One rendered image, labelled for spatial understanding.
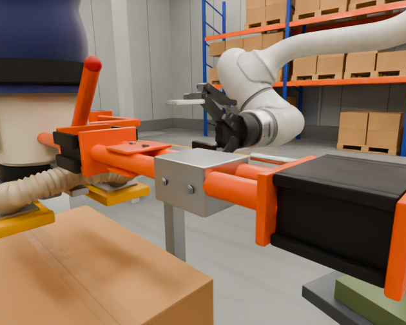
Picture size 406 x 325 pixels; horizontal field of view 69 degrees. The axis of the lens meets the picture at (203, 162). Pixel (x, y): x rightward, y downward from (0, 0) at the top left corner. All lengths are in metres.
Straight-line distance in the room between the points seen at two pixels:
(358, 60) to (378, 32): 6.79
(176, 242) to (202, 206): 0.98
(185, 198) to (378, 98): 8.57
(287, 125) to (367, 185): 0.55
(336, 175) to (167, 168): 0.15
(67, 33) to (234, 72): 0.39
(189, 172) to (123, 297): 0.40
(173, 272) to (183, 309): 0.09
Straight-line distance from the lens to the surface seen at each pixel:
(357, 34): 0.80
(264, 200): 0.19
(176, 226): 1.20
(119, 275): 0.68
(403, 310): 0.91
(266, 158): 0.27
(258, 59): 0.78
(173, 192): 0.27
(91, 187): 0.65
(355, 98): 8.89
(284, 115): 0.72
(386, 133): 7.47
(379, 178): 0.20
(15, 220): 0.54
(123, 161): 0.34
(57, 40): 0.60
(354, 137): 7.61
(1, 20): 0.60
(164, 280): 0.64
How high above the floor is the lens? 1.31
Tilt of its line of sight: 13 degrees down
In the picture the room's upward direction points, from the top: 1 degrees counter-clockwise
